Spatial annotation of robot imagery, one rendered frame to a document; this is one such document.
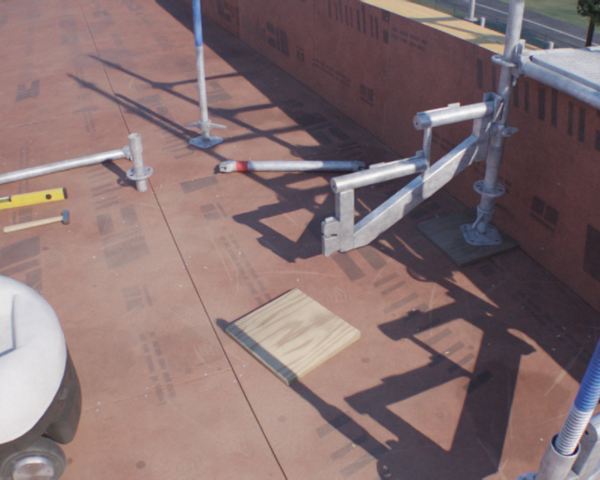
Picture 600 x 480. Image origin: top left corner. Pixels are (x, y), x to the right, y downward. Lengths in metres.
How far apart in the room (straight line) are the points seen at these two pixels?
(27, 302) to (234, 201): 1.24
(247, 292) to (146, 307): 0.35
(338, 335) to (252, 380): 0.31
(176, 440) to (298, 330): 0.52
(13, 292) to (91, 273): 0.67
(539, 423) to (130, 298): 1.37
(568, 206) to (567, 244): 0.14
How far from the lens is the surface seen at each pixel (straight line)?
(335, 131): 3.19
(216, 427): 1.59
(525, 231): 2.29
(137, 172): 2.64
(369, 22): 3.05
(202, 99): 3.01
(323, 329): 1.81
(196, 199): 2.56
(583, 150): 2.01
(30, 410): 1.37
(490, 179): 2.19
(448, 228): 2.34
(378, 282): 2.04
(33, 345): 1.42
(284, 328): 1.82
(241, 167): 2.73
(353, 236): 1.94
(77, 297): 2.11
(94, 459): 1.60
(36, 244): 2.47
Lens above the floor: 1.25
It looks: 32 degrees down
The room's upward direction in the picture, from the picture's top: straight up
